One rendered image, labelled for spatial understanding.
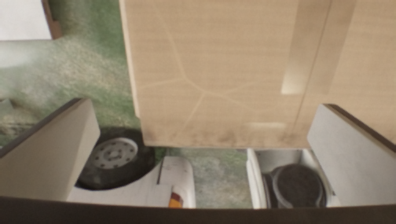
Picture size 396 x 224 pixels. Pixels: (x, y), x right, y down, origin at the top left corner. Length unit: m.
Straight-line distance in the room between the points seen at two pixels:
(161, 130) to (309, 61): 0.16
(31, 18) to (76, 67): 0.37
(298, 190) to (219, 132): 0.31
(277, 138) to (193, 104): 0.10
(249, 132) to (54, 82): 1.60
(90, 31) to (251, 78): 1.32
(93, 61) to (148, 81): 1.32
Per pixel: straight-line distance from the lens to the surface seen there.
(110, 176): 1.33
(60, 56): 1.61
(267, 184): 0.51
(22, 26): 1.57
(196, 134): 0.22
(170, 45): 0.18
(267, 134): 0.24
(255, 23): 0.18
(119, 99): 1.56
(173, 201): 1.14
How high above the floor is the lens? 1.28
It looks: 58 degrees down
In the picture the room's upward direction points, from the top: 179 degrees counter-clockwise
